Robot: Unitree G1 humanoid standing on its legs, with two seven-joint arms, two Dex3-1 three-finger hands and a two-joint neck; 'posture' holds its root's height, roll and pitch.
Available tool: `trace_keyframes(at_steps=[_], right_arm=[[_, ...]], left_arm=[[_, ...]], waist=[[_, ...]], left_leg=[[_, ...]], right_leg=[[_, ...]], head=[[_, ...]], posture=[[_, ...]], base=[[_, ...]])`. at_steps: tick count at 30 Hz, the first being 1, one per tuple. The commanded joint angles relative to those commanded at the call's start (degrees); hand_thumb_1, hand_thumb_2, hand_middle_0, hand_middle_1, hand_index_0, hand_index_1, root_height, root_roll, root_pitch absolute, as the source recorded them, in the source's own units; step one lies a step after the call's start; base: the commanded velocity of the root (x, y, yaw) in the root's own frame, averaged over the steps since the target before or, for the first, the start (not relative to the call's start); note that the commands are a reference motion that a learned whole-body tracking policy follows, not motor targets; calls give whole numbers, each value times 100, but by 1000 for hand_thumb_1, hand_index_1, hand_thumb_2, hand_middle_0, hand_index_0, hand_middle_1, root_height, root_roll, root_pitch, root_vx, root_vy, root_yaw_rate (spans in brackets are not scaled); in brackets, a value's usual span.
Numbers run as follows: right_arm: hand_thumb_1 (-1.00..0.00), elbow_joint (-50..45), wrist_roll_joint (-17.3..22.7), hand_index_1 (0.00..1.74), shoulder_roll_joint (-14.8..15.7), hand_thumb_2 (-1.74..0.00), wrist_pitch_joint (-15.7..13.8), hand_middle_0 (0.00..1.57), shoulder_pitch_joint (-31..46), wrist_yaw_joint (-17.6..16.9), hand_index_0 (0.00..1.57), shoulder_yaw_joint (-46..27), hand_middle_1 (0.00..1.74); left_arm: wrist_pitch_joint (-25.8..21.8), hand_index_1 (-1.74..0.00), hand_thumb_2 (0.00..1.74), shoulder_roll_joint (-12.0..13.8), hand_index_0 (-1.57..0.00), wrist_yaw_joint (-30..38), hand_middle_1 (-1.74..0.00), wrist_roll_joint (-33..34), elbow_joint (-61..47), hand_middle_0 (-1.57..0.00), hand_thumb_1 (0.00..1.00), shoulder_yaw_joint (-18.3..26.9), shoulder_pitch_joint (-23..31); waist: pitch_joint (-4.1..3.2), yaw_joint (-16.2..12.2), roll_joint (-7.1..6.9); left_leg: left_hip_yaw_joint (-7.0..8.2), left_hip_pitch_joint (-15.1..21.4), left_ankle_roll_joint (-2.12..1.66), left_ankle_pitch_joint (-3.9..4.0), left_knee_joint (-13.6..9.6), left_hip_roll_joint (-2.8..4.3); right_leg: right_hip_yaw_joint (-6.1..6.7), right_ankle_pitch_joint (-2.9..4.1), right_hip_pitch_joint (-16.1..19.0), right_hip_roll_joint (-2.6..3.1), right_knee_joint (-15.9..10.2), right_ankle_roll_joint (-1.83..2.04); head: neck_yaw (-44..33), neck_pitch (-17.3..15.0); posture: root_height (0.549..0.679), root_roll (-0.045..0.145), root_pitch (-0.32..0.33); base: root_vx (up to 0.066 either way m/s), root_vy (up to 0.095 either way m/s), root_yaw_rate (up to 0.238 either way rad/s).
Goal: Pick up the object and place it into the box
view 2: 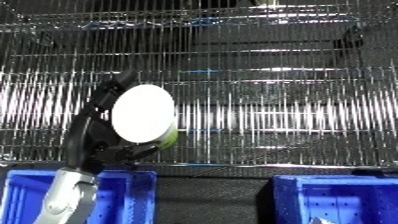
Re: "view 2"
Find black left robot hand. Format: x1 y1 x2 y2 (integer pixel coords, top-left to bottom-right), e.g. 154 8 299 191
62 68 162 174

